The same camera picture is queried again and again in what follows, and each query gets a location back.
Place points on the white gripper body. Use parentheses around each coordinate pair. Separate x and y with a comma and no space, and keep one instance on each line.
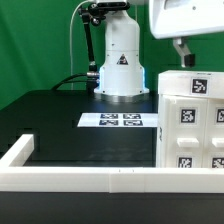
(181,18)

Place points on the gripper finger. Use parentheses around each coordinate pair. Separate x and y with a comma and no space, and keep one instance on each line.
(187,58)

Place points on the small white cabinet top block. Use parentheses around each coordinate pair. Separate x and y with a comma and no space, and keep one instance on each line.
(192,84)

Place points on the white cabinet body box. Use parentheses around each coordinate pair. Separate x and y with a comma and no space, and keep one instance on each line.
(163,126)

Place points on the white cabinet door panel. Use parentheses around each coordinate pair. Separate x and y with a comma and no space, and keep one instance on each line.
(215,134)
(186,133)

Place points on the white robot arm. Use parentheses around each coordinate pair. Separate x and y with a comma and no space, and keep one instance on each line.
(121,77)

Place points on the white U-shaped fence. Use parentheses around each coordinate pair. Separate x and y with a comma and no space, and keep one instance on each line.
(15,175)

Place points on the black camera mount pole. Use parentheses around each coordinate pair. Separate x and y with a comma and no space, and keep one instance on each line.
(92,74)

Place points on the white marker base plate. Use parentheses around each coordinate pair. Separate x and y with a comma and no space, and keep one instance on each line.
(120,120)

